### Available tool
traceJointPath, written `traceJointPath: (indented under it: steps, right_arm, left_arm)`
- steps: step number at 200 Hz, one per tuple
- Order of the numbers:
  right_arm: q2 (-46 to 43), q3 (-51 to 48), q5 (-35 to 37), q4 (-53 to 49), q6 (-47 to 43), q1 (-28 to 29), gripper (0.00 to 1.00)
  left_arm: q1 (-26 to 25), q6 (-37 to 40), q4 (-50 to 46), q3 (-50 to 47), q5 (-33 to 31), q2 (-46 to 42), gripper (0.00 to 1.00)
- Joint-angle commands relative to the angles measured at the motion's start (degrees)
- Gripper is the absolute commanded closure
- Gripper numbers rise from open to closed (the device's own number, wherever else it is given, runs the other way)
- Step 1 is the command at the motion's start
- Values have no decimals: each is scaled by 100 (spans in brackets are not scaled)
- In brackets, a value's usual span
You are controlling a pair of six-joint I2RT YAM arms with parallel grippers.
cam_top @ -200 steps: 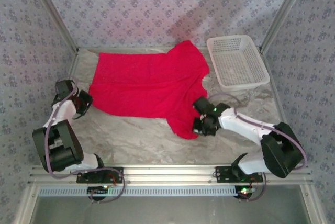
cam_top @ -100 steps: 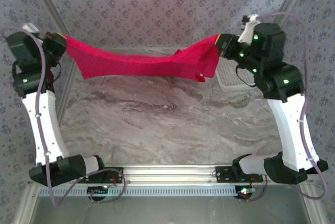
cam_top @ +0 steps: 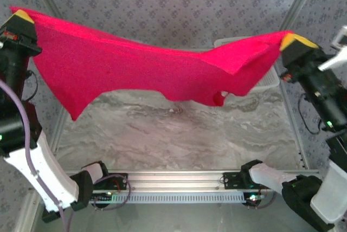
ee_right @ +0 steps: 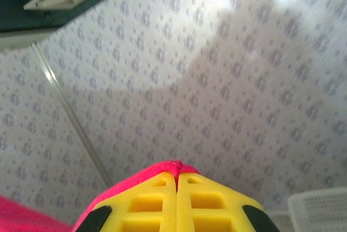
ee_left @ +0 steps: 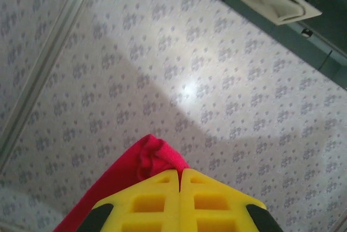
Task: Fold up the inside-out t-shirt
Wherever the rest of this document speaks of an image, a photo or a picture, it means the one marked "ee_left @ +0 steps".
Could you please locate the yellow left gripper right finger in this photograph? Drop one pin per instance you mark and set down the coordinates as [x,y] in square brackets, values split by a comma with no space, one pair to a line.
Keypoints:
[211,210]

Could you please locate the red t-shirt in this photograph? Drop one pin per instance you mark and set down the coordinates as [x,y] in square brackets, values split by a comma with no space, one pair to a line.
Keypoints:
[122,172]

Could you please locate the aluminium frame post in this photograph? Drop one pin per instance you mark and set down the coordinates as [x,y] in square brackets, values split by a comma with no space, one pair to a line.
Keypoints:
[46,53]

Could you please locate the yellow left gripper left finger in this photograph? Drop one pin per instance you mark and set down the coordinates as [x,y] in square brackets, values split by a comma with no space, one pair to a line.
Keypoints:
[151,210]

